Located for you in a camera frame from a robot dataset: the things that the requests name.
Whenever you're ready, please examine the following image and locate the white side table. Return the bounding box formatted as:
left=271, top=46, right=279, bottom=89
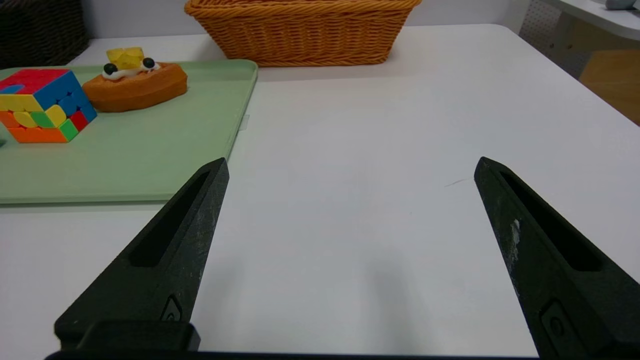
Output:
left=542, top=0, right=640, bottom=42

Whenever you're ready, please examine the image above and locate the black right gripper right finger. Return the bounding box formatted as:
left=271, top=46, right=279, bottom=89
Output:
left=474, top=156, right=640, bottom=359

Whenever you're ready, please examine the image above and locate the toy waffle slice with fruit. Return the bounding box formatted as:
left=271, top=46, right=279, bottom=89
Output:
left=82, top=47, right=188, bottom=113

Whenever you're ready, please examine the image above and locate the colourful puzzle cube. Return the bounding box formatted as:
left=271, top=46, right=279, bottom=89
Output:
left=0, top=69, right=98, bottom=144

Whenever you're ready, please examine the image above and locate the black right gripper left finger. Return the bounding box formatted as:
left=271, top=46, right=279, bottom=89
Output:
left=54, top=157, right=230, bottom=352

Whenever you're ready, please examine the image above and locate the dark brown wicker basket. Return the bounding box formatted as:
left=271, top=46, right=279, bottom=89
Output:
left=0, top=0, right=90, bottom=70

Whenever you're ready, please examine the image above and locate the orange wicker basket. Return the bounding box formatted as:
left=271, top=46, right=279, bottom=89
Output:
left=184, top=0, right=422, bottom=67

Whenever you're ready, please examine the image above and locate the light green plastic tray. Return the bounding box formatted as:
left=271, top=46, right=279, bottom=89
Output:
left=0, top=59, right=258, bottom=205

